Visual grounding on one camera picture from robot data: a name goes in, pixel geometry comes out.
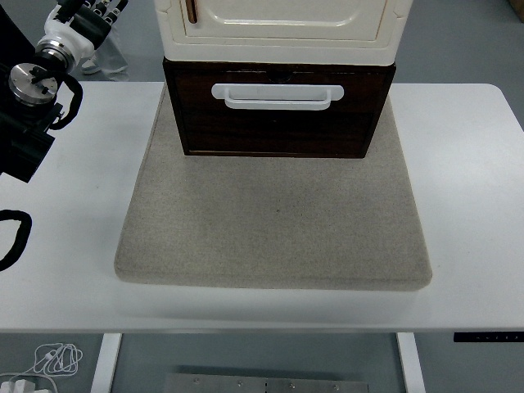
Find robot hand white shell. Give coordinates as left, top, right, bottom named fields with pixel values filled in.
left=39, top=0, right=129, bottom=58

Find dark wood drawer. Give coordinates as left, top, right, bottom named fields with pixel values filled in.
left=170, top=70, right=389, bottom=115

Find white drawer handle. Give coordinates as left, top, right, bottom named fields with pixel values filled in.
left=211, top=84, right=345, bottom=111

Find cream plastic cabinet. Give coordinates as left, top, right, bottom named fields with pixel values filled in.
left=154, top=0, right=412, bottom=68

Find cream cabinet door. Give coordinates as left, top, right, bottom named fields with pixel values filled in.
left=179, top=0, right=389, bottom=42

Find person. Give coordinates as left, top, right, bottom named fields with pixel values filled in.
left=80, top=24, right=130, bottom=82

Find grey fabric mat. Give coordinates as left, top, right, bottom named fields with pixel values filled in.
left=113, top=84, right=434, bottom=291

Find white table leg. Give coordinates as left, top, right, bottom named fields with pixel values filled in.
left=90, top=333, right=123, bottom=393
left=395, top=332, right=427, bottom=393

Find white power adapter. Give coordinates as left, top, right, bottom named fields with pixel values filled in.
left=2, top=378, right=37, bottom=393

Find grey metal plate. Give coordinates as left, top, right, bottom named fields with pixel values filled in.
left=163, top=373, right=372, bottom=393

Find black table control panel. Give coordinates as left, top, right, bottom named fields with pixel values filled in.
left=453, top=332, right=524, bottom=343

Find white cable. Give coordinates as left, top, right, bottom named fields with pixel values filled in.
left=0, top=342, right=84, bottom=393

